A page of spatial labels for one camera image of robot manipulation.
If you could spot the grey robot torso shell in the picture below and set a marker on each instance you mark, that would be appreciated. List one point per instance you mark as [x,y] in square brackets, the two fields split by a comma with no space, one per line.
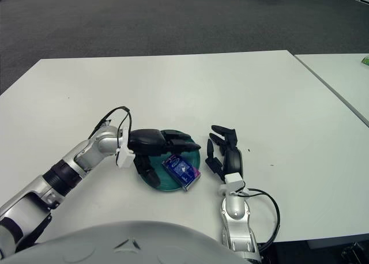
[129,243]

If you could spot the teal ceramic plate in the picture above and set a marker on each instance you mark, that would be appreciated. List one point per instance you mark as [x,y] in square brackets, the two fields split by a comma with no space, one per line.
[168,186]

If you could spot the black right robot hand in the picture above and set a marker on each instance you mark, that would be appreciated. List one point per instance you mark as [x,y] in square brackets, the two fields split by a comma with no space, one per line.
[233,160]

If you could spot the white office table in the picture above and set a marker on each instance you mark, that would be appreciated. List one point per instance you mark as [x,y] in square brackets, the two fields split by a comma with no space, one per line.
[337,79]

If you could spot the blue gum pack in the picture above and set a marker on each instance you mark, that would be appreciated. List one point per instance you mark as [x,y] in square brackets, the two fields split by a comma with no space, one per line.
[181,171]

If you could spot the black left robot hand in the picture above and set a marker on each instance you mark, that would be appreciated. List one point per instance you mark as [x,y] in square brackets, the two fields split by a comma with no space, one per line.
[147,140]

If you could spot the small green packet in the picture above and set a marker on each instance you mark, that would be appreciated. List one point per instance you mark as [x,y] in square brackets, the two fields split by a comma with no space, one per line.
[366,60]

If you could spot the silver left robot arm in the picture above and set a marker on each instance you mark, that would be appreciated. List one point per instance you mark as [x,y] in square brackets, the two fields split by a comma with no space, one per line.
[69,171]

